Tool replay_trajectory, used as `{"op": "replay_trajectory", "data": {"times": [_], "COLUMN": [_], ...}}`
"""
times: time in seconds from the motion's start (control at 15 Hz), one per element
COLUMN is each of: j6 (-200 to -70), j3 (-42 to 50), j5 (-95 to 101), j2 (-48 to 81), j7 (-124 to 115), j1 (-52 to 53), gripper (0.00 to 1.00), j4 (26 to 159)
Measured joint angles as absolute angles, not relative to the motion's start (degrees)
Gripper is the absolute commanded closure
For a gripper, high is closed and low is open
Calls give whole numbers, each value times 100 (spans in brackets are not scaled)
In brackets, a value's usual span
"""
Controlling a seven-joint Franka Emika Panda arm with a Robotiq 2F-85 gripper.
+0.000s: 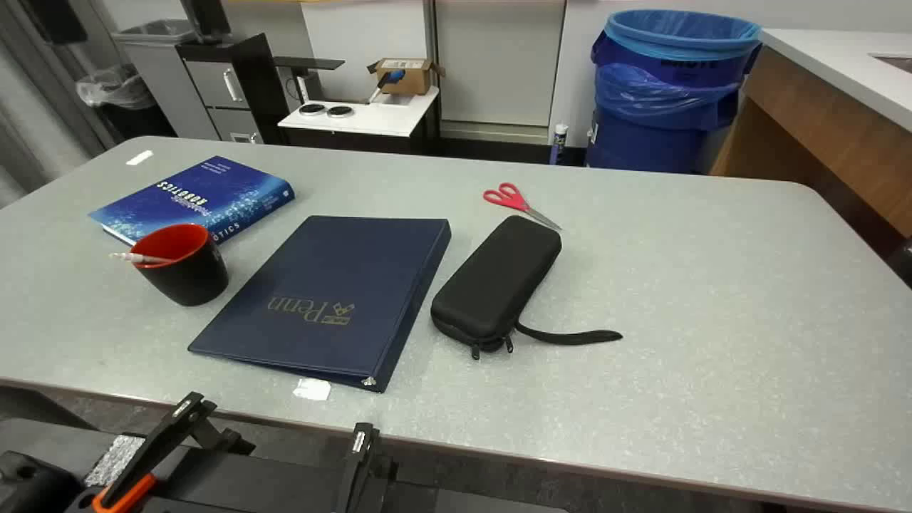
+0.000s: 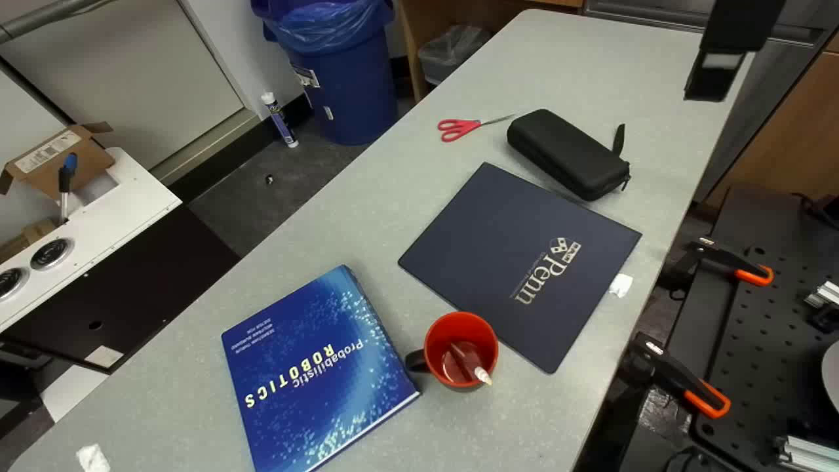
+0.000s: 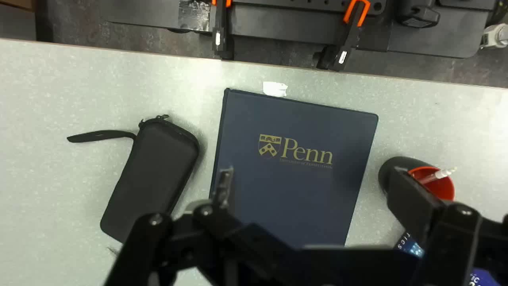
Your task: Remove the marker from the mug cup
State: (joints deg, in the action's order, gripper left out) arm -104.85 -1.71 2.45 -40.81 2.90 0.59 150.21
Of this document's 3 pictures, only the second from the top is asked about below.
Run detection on red marker pen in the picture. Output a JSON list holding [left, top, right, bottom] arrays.
[[447, 345, 493, 385]]

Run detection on red and black mug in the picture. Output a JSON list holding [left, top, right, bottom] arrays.
[[403, 312, 498, 392]]

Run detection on navy Penn folder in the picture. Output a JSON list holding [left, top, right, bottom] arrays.
[[397, 162, 640, 376]]

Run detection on black zippered case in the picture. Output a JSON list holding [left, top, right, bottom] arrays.
[[505, 109, 631, 203]]

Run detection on blue robotics book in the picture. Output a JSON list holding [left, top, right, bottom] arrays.
[[221, 266, 420, 472]]

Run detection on blue trash bin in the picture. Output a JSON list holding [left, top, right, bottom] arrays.
[[249, 0, 395, 144]]

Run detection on orange black clamp near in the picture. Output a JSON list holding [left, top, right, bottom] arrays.
[[630, 333, 732, 419]]

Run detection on orange black clamp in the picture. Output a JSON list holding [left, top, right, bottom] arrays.
[[630, 333, 732, 419], [673, 236, 776, 289]]

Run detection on orange black clamp far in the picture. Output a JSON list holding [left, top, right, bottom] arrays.
[[673, 236, 776, 289]]

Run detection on cardboard box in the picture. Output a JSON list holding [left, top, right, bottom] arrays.
[[0, 126, 114, 199]]

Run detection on red handled scissors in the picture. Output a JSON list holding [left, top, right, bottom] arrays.
[[437, 118, 483, 141]]

